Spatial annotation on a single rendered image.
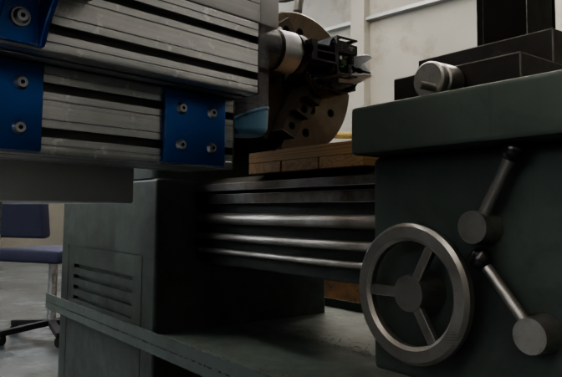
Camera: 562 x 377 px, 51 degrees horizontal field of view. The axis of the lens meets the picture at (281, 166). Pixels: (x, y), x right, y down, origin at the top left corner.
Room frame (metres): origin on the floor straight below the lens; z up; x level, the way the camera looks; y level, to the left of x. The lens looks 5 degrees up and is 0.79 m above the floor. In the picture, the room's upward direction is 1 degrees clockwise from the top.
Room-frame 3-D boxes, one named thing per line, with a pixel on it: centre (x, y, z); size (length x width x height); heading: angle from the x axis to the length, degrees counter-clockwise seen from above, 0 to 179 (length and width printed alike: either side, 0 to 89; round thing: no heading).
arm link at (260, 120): (0.98, 0.08, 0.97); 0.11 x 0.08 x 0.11; 90
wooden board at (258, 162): (1.11, -0.17, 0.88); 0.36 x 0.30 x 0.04; 128
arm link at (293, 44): (1.02, 0.00, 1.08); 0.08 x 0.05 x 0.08; 38
